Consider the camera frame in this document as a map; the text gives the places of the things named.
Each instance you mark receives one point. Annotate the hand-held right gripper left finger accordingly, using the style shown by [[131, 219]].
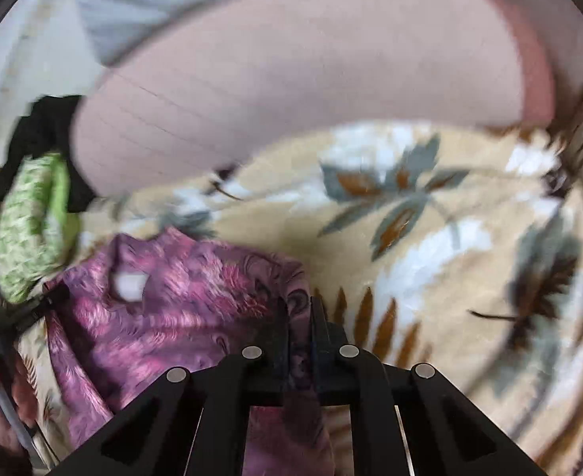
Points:
[[282, 342]]

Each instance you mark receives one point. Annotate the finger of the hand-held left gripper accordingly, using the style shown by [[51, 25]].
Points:
[[48, 302]]

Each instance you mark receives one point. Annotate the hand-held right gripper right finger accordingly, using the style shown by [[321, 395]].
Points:
[[317, 337]]

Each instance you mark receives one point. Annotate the purple floral garment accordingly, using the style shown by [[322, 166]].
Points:
[[172, 307]]

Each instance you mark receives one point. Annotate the person's left hand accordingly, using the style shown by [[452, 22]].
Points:
[[21, 396]]

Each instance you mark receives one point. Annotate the green patterned pillow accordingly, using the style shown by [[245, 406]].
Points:
[[28, 223]]

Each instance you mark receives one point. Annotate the beige leaf-print blanket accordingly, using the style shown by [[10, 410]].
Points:
[[445, 258]]

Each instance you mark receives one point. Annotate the black garment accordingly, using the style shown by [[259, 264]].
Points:
[[43, 124]]

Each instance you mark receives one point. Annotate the grey pillow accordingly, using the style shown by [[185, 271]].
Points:
[[137, 5]]

